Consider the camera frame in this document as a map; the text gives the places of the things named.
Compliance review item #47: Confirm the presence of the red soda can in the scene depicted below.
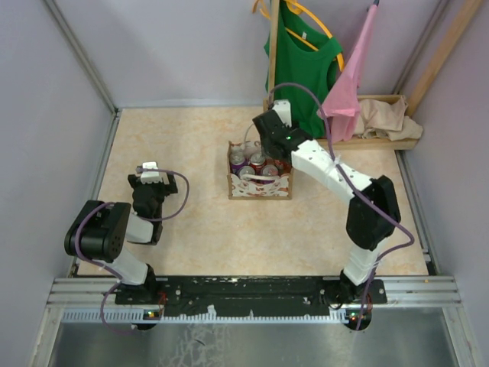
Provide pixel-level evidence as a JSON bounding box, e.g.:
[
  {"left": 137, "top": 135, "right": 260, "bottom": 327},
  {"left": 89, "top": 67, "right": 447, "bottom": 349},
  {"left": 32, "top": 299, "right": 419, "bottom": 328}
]
[{"left": 274, "top": 160, "right": 292, "bottom": 176}]

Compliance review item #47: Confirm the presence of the silver purple can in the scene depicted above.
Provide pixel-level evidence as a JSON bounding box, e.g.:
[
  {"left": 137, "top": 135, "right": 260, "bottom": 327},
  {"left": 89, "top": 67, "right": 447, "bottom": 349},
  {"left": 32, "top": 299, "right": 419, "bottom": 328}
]
[{"left": 261, "top": 164, "right": 279, "bottom": 181}]

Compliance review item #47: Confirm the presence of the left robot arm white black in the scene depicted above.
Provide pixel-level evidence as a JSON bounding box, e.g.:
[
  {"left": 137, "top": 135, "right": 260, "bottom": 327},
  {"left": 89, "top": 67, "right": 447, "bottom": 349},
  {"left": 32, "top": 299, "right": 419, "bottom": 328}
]
[{"left": 64, "top": 169, "right": 178, "bottom": 306}]

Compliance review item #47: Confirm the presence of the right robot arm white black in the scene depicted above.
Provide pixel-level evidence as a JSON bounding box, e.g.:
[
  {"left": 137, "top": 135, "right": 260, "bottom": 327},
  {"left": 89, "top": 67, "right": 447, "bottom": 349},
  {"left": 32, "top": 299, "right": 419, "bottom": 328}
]
[{"left": 253, "top": 109, "right": 401, "bottom": 303}]

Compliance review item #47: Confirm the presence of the patterned canvas tote bag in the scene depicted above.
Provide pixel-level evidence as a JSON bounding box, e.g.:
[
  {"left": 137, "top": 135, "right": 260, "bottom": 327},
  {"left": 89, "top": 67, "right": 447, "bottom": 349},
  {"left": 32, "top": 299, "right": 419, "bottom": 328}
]
[{"left": 227, "top": 127, "right": 293, "bottom": 200}]

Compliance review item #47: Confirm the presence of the red can back middle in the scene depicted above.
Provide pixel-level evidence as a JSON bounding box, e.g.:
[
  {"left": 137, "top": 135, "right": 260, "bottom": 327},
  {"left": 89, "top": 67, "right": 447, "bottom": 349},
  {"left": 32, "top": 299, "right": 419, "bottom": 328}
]
[{"left": 249, "top": 152, "right": 267, "bottom": 173}]

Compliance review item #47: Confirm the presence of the purple can front left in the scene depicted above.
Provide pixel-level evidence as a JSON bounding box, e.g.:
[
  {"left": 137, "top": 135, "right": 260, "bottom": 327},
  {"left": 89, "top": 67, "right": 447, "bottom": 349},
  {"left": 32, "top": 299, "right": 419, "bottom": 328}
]
[{"left": 237, "top": 165, "right": 256, "bottom": 181}]

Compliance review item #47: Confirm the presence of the purple can back left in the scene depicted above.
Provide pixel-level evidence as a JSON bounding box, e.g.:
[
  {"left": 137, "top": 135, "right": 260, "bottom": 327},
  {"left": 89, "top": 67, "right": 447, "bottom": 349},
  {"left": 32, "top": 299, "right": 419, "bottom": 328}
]
[{"left": 228, "top": 151, "right": 248, "bottom": 172}]

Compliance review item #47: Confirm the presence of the pink shirt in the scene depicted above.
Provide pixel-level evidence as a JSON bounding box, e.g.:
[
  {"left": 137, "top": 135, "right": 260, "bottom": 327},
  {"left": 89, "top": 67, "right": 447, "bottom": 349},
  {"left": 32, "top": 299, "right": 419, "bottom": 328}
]
[{"left": 316, "top": 1, "right": 379, "bottom": 143}]

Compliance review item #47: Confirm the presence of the green tank top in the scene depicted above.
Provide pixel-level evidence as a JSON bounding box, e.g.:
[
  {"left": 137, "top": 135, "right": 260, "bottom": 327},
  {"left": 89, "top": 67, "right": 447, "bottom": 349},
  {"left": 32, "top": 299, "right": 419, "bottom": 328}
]
[{"left": 274, "top": 1, "right": 342, "bottom": 138}]

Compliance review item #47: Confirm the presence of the beige crumpled cloth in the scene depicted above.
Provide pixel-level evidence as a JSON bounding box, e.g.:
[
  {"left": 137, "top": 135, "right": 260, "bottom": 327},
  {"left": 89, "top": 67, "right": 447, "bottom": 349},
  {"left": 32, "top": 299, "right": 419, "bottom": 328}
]
[{"left": 354, "top": 96, "right": 423, "bottom": 141}]

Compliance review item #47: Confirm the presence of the yellow clothes hanger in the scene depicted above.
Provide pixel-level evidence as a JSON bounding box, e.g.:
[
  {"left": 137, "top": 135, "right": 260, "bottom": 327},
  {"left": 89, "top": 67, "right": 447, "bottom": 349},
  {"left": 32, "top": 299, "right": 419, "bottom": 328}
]
[{"left": 252, "top": 0, "right": 345, "bottom": 72}]

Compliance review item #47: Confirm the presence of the leaning wooden beam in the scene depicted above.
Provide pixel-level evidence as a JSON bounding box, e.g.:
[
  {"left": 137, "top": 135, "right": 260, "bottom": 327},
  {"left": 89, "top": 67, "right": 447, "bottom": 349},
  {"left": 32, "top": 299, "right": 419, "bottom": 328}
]
[{"left": 406, "top": 0, "right": 484, "bottom": 116}]

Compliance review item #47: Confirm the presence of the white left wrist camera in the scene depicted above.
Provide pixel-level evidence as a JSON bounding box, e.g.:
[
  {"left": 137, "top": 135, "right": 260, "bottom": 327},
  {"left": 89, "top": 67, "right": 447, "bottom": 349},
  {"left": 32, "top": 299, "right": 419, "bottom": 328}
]
[{"left": 140, "top": 161, "right": 163, "bottom": 184}]

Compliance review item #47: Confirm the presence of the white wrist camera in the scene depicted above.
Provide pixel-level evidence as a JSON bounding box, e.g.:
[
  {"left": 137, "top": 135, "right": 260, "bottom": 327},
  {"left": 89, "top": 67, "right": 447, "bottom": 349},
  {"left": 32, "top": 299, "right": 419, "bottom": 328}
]
[
  {"left": 140, "top": 161, "right": 163, "bottom": 184},
  {"left": 272, "top": 99, "right": 292, "bottom": 128}
]

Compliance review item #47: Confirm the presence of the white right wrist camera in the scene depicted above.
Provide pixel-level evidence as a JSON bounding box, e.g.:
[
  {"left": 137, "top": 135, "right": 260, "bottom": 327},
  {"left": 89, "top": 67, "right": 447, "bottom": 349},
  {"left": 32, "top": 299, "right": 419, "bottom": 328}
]
[{"left": 272, "top": 99, "right": 292, "bottom": 128}]

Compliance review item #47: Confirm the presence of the wooden clothes rack frame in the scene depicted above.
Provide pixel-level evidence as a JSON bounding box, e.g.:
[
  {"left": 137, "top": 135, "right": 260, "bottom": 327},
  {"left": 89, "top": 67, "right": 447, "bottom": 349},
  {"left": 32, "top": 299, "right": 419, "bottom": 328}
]
[{"left": 264, "top": 1, "right": 419, "bottom": 142}]

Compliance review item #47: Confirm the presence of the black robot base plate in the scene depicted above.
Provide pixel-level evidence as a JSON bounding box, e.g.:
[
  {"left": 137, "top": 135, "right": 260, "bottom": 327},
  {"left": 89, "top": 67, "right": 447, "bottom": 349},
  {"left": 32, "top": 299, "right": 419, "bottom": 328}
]
[{"left": 115, "top": 275, "right": 387, "bottom": 317}]

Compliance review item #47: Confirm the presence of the white slotted cable duct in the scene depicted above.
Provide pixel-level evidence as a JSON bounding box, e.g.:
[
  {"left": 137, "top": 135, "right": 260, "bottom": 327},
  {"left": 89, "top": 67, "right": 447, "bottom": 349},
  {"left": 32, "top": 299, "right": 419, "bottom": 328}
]
[{"left": 60, "top": 307, "right": 374, "bottom": 325}]

